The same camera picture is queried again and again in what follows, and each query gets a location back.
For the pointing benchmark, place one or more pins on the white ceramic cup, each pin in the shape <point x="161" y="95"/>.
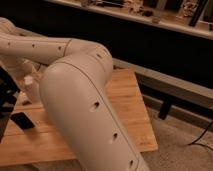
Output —
<point x="31" y="89"/>

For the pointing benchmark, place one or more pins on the black phone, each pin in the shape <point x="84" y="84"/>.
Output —
<point x="22" y="120"/>

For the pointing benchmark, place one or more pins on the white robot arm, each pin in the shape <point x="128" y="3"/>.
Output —
<point x="70" y="78"/>

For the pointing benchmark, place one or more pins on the wooden shelf with clutter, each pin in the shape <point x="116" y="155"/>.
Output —
<point x="158" y="16"/>

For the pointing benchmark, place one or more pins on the black chair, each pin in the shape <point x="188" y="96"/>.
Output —
<point x="8" y="89"/>

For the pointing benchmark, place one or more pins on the long wooden bench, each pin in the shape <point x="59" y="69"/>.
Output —
<point x="173" y="86"/>

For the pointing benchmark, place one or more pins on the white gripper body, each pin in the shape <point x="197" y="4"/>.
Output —
<point x="20" y="69"/>

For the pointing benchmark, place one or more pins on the wooden table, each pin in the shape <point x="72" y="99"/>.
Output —
<point x="43" y="143"/>

